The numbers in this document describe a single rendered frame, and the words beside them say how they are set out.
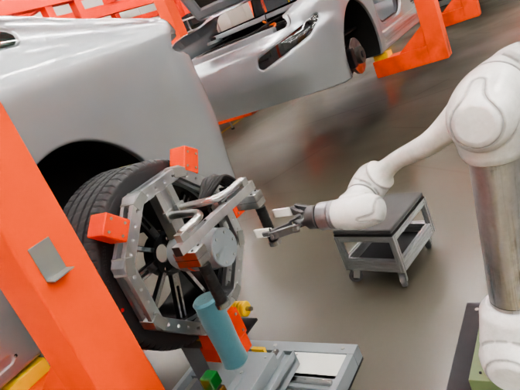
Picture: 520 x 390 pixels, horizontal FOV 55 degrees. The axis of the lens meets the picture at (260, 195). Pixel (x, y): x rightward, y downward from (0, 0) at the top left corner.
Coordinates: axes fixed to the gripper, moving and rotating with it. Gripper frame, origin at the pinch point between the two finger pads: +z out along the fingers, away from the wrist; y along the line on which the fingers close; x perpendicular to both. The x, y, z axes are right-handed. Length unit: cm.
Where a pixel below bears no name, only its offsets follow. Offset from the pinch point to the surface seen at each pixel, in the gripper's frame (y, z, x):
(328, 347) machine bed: 23, 14, -75
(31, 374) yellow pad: -64, 63, -12
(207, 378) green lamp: -54, -3, -17
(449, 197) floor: 172, -8, -83
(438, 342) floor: 38, -28, -83
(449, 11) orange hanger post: 541, 43, -15
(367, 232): 78, 6, -50
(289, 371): 3, 23, -70
